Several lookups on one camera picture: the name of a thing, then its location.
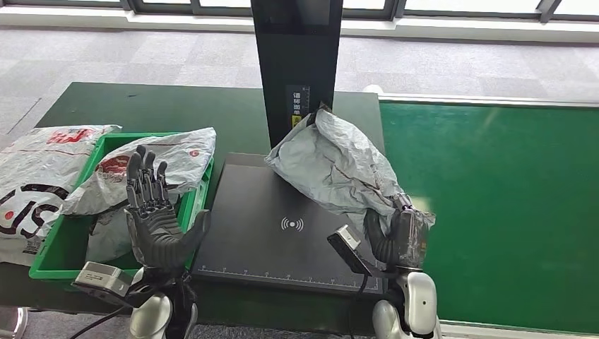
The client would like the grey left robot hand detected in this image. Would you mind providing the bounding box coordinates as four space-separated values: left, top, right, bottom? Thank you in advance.
124 145 213 271

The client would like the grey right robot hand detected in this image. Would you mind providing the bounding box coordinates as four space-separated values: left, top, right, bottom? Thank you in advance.
364 194 432 271

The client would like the grey parcel bag dark red print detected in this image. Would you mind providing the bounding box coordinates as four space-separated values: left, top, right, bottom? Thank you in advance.
85 196 181 264

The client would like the grey parcel bag red logo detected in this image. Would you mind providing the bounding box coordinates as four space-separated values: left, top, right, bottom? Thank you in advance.
61 127 218 217

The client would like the green conveyor belt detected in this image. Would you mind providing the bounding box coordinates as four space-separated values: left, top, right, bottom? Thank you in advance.
379 102 599 335

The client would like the black inbound scanner machine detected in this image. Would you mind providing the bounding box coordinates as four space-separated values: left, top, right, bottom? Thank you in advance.
191 0 386 297

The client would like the large white printed parcel bag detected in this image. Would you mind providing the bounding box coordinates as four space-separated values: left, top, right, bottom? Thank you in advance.
0 124 123 267

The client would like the green plastic crate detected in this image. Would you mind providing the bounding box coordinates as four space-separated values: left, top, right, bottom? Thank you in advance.
28 132 215 284

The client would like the dark green table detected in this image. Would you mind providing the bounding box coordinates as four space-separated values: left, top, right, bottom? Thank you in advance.
0 82 408 337

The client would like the grey white floor object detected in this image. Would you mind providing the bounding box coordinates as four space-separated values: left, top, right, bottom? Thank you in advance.
0 306 29 339

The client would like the black yellow label sticker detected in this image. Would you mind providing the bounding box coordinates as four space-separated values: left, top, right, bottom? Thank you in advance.
286 84 311 129

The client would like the white window sill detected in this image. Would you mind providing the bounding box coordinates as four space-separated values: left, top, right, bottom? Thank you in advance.
0 5 599 44

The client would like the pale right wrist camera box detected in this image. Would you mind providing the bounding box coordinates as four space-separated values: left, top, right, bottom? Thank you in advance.
326 224 389 279

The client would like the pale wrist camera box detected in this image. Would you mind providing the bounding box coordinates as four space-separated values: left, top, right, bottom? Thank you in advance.
326 224 389 279
72 261 134 307

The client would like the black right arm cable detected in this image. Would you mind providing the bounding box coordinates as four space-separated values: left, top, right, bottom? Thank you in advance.
348 275 371 339

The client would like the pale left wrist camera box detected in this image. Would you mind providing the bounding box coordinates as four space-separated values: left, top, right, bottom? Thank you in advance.
72 261 134 307

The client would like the dark window frame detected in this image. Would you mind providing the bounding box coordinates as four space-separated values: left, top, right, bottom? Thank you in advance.
0 0 599 23

